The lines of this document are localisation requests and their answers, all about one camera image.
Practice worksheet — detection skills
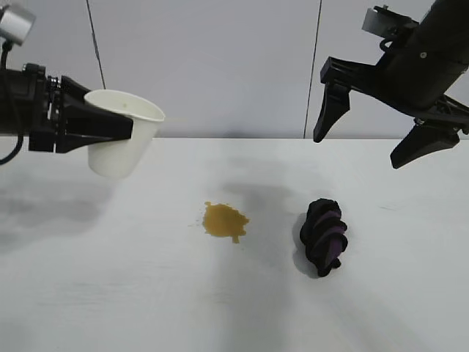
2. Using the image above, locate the black purple cloth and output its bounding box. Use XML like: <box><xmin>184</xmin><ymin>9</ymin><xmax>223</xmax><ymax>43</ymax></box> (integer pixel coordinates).
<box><xmin>299</xmin><ymin>197</ymin><xmax>349</xmax><ymax>279</ymax></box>

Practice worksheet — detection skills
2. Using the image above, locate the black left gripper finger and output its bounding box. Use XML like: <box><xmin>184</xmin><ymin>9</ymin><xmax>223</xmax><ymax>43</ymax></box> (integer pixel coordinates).
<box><xmin>54</xmin><ymin>106</ymin><xmax>133</xmax><ymax>154</ymax></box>
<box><xmin>60</xmin><ymin>76</ymin><xmax>92</xmax><ymax>111</ymax></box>

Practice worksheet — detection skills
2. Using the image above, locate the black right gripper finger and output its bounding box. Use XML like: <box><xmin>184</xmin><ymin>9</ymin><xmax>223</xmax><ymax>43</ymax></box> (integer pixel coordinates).
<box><xmin>390</xmin><ymin>123</ymin><xmax>461</xmax><ymax>169</ymax></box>
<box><xmin>313</xmin><ymin>83</ymin><xmax>352</xmax><ymax>144</ymax></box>

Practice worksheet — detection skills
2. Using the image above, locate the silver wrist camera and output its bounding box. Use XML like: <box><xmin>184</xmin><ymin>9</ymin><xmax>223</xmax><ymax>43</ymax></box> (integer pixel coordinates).
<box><xmin>0</xmin><ymin>6</ymin><xmax>37</xmax><ymax>47</ymax></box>
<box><xmin>361</xmin><ymin>5</ymin><xmax>421</xmax><ymax>37</ymax></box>

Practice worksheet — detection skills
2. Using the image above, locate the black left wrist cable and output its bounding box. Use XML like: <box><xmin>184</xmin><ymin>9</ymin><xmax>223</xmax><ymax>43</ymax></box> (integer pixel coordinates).
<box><xmin>0</xmin><ymin>40</ymin><xmax>25</xmax><ymax>165</ymax></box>

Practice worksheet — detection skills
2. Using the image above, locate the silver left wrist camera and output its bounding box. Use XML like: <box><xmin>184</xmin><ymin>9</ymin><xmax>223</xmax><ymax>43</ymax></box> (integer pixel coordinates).
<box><xmin>0</xmin><ymin>6</ymin><xmax>37</xmax><ymax>47</ymax></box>

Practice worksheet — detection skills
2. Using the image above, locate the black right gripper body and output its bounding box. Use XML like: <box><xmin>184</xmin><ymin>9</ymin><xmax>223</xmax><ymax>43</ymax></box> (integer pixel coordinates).
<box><xmin>320</xmin><ymin>25</ymin><xmax>469</xmax><ymax>133</ymax></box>

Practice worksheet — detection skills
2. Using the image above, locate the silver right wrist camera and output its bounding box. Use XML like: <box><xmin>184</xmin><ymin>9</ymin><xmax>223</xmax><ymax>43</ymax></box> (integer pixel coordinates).
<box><xmin>361</xmin><ymin>5</ymin><xmax>421</xmax><ymax>37</ymax></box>

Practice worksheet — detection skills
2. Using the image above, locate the white paper cup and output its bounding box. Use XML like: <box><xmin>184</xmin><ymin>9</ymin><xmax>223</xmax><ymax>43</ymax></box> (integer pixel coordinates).
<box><xmin>83</xmin><ymin>89</ymin><xmax>166</xmax><ymax>180</ymax></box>

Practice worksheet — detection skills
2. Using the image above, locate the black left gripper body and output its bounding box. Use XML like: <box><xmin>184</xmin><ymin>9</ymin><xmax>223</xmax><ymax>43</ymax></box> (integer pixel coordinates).
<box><xmin>0</xmin><ymin>64</ymin><xmax>64</xmax><ymax>153</ymax></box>

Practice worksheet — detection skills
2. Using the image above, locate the brown liquid spill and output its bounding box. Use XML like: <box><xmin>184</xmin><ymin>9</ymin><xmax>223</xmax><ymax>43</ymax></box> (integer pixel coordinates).
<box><xmin>188</xmin><ymin>200</ymin><xmax>251</xmax><ymax>245</ymax></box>

